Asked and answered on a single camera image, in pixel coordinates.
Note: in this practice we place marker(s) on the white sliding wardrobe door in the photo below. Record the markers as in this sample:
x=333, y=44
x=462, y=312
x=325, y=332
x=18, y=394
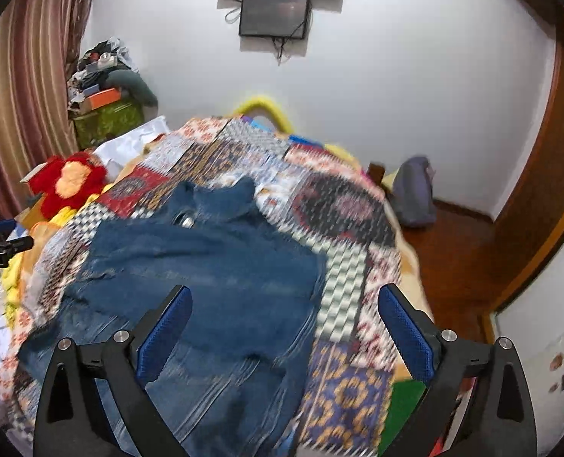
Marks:
x=548, y=342

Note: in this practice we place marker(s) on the patchwork printed blanket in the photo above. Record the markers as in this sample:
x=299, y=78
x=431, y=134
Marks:
x=348, y=209

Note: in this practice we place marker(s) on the grey neck pillow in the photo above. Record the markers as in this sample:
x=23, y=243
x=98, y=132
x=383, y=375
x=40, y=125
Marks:
x=139, y=85

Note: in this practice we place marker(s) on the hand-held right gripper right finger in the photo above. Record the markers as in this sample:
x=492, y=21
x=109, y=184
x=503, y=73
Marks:
x=408, y=338

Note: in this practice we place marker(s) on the small black wall monitor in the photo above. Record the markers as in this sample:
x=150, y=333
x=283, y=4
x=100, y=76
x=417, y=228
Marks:
x=272, y=14

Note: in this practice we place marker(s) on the green patterned storage box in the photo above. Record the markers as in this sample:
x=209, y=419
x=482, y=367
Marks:
x=106, y=121

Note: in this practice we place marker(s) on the green cloth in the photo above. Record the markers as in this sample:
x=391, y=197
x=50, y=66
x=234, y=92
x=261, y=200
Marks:
x=405, y=409

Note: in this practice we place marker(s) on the striped brown curtain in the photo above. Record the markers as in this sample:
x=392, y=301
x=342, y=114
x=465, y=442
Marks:
x=25, y=81

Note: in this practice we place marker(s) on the yellow printed cloth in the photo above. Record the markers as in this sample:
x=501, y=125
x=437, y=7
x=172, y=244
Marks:
x=13, y=271

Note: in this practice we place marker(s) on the grey backpack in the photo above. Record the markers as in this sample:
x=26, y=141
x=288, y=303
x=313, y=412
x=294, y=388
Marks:
x=413, y=195

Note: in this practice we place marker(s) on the white cloth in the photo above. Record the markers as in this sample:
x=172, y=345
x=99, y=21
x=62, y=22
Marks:
x=130, y=143

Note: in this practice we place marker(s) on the orange shoe box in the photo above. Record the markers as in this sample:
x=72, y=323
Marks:
x=103, y=97

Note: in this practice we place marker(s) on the blue denim jacket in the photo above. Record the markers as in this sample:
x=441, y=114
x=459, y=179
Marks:
x=215, y=271

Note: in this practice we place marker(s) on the pile of clutter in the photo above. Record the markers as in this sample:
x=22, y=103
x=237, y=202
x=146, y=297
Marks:
x=96, y=62

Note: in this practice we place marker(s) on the wooden bedpost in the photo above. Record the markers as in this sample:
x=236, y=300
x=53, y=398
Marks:
x=376, y=174

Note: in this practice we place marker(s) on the red plush toy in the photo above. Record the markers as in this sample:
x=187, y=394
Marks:
x=44, y=190

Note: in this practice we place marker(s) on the yellow bed rail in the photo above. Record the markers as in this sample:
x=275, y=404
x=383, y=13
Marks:
x=258, y=101

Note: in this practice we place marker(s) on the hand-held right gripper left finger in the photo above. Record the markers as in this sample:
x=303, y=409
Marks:
x=165, y=338

